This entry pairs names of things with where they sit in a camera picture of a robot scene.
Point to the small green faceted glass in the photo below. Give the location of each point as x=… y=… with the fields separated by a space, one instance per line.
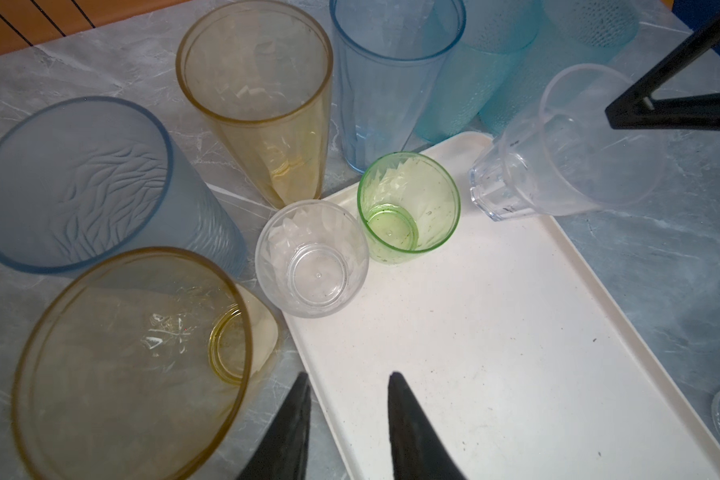
x=408 y=205

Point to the amber tall tumbler back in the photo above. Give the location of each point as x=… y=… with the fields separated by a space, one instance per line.
x=261 y=74

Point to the clear plastic cup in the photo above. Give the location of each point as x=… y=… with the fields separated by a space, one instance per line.
x=559 y=155

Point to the light blue clear tumbler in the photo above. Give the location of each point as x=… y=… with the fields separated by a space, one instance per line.
x=388 y=56

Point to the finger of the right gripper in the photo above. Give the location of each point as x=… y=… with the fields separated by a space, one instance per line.
x=682 y=113
x=704 y=19

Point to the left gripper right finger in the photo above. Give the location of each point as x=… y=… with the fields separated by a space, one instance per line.
x=417 y=452

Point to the teal textured tumbler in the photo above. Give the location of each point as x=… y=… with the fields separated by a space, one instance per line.
x=497 y=36
x=570 y=33

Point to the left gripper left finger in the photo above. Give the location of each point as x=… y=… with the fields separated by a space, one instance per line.
x=283 y=451

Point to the small clear faceted glass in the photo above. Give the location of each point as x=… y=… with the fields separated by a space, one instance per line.
x=311 y=258

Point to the yellow tumbler near tray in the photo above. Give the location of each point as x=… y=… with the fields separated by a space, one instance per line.
x=139 y=368

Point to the teal textured tumbler right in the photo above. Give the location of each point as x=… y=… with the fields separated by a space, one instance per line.
x=570 y=33

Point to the teal textured tumbler left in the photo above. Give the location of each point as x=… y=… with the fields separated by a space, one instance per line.
x=497 y=36

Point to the grey-blue frosted tumbler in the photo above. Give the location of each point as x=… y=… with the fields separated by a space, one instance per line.
x=92 y=177

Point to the white rectangular tray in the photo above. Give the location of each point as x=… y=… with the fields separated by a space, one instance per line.
x=520 y=358

